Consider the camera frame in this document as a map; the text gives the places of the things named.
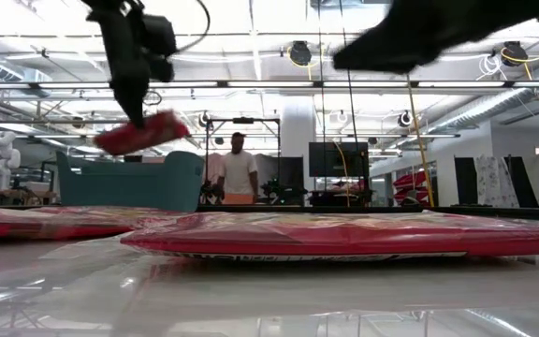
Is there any white humanoid robot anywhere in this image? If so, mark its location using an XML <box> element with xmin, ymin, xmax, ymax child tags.
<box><xmin>0</xmin><ymin>130</ymin><xmax>22</xmax><ymax>191</ymax></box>

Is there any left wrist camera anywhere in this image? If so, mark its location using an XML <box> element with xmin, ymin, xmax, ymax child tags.
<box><xmin>140</xmin><ymin>13</ymin><xmax>178</xmax><ymax>83</ymax></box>

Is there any dark equipment table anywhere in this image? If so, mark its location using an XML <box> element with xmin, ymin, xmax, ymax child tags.
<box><xmin>309</xmin><ymin>180</ymin><xmax>373</xmax><ymax>208</ymax></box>

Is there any thin yellow cable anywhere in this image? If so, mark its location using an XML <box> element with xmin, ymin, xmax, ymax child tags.
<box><xmin>333</xmin><ymin>139</ymin><xmax>351</xmax><ymax>207</ymax></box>

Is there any wooden work table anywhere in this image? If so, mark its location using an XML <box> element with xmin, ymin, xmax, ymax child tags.
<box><xmin>0</xmin><ymin>186</ymin><xmax>58</xmax><ymax>206</ymax></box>

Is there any long ceiling light strip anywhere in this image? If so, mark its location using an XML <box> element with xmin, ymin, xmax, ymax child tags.
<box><xmin>0</xmin><ymin>133</ymin><xmax>461</xmax><ymax>139</ymax></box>
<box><xmin>0</xmin><ymin>80</ymin><xmax>539</xmax><ymax>91</ymax></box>

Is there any black frame stand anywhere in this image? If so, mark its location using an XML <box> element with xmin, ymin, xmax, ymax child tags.
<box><xmin>205</xmin><ymin>116</ymin><xmax>283</xmax><ymax>207</ymax></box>

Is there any black monitor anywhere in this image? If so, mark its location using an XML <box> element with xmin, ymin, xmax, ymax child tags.
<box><xmin>308</xmin><ymin>141</ymin><xmax>371</xmax><ymax>179</ymax></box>

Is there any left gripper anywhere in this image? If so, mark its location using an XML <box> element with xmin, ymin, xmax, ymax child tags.
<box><xmin>81</xmin><ymin>0</ymin><xmax>153</xmax><ymax>130</ymax></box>

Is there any black ceiling cable reel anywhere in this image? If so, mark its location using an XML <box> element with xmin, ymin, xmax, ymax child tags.
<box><xmin>287</xmin><ymin>40</ymin><xmax>313</xmax><ymax>67</ymax></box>
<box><xmin>501</xmin><ymin>40</ymin><xmax>529</xmax><ymax>66</ymax></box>

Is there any black upright panel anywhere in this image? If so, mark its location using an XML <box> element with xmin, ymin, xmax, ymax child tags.
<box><xmin>504</xmin><ymin>156</ymin><xmax>539</xmax><ymax>209</ymax></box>
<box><xmin>454</xmin><ymin>156</ymin><xmax>479</xmax><ymax>206</ymax></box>

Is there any teal plastic basket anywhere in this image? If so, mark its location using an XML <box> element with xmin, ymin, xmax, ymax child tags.
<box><xmin>55</xmin><ymin>149</ymin><xmax>205</xmax><ymax>212</ymax></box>

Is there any silver ceiling duct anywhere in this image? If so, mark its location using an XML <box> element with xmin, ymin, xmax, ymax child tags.
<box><xmin>430</xmin><ymin>53</ymin><xmax>539</xmax><ymax>135</ymax></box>

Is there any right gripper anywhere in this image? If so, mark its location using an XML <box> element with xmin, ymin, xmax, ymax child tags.
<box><xmin>332</xmin><ymin>0</ymin><xmax>539</xmax><ymax>74</ymax></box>

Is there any black looped power cable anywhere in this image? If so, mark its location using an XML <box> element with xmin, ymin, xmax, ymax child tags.
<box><xmin>338</xmin><ymin>0</ymin><xmax>360</xmax><ymax>146</ymax></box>

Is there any thin black hanging cable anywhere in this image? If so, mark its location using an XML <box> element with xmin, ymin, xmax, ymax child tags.
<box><xmin>316</xmin><ymin>0</ymin><xmax>326</xmax><ymax>193</ymax></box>

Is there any person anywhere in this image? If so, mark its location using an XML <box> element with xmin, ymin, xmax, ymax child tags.
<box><xmin>215</xmin><ymin>131</ymin><xmax>260</xmax><ymax>206</ymax></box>

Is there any orange box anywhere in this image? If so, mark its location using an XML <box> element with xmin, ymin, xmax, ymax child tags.
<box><xmin>222</xmin><ymin>193</ymin><xmax>255</xmax><ymax>206</ymax></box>

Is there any yellow hanging power cable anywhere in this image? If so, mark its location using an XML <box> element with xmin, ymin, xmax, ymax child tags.
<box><xmin>404</xmin><ymin>73</ymin><xmax>436</xmax><ymax>208</ymax></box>

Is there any white floral cloth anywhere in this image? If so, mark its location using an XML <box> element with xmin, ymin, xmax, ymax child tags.
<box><xmin>473</xmin><ymin>154</ymin><xmax>521</xmax><ymax>209</ymax></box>

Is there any red popcorn bag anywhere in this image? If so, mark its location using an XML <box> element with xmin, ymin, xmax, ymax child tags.
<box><xmin>0</xmin><ymin>204</ymin><xmax>184</xmax><ymax>241</ymax></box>
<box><xmin>119</xmin><ymin>209</ymin><xmax>539</xmax><ymax>262</ymax></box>
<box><xmin>93</xmin><ymin>110</ymin><xmax>191</xmax><ymax>156</ymax></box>

